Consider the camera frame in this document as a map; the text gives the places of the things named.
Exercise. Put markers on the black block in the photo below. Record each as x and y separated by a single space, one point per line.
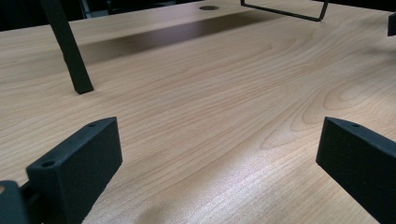
392 25

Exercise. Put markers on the black metal frame base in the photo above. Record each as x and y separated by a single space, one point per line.
281 11

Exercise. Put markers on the black metal stand leg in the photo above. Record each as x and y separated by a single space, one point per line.
70 53

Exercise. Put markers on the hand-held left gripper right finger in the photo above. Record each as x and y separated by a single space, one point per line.
361 161

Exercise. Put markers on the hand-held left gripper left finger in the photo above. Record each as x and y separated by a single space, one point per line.
77 161

